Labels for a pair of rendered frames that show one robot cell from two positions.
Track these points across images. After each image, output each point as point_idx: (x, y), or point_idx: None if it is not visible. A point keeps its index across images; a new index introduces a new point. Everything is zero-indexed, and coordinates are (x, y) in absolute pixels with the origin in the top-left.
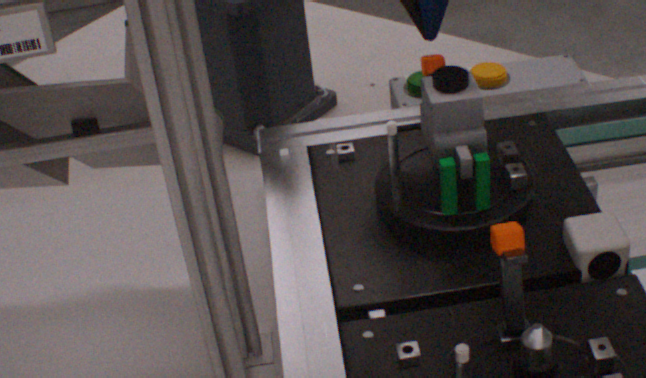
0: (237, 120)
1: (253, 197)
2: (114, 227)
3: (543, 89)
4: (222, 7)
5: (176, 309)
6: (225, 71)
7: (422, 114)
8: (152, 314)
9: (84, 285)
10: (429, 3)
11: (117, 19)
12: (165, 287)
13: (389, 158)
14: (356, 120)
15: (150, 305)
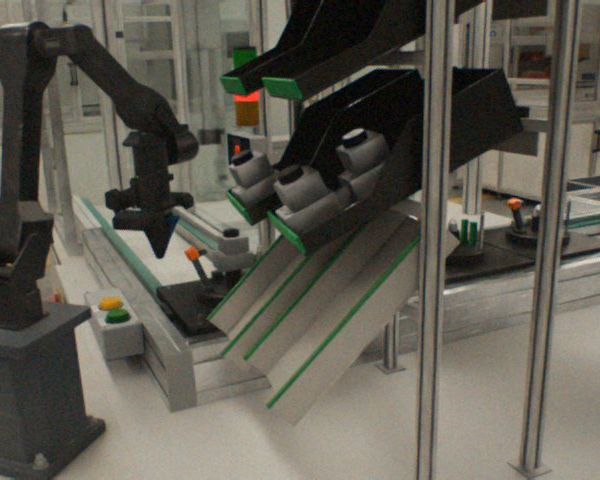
0: (82, 422)
1: (158, 422)
2: (201, 475)
3: (124, 294)
4: (82, 318)
5: (281, 421)
6: (74, 384)
7: (227, 259)
8: (289, 428)
9: (273, 466)
10: (173, 229)
11: None
12: (262, 431)
13: (203, 310)
14: (155, 330)
15: (281, 431)
